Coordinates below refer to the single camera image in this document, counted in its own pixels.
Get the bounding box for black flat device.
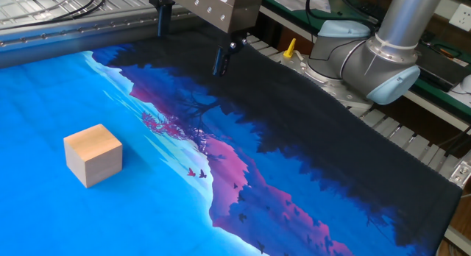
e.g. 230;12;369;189
415;42;471;93

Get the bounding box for metal corner bracket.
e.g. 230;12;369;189
447;159;471;189

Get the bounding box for grey metal gripper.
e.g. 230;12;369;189
149;0;264;78

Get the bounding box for yellow plastic clip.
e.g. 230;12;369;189
282;38;297;60

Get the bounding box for light wooden cube block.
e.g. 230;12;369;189
63;123;124;189

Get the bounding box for blue purple landscape printed cloth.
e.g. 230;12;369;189
0;26;464;256

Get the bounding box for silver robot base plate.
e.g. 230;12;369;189
278;49;373;110

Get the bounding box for aluminium frame rail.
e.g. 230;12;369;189
0;4;207;69

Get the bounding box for white wall socket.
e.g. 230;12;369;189
448;3;471;32

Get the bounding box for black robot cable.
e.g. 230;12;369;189
305;0;380;62

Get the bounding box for white paper sheets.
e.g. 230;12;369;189
272;0;332;13

